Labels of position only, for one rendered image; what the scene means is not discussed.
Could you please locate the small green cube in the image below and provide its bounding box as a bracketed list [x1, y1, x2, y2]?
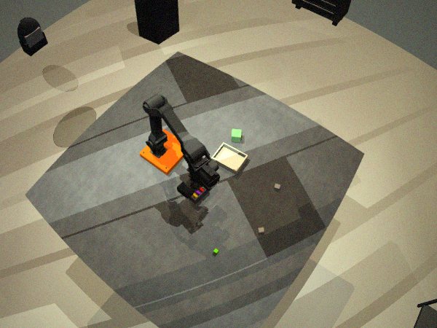
[232, 129, 241, 142]

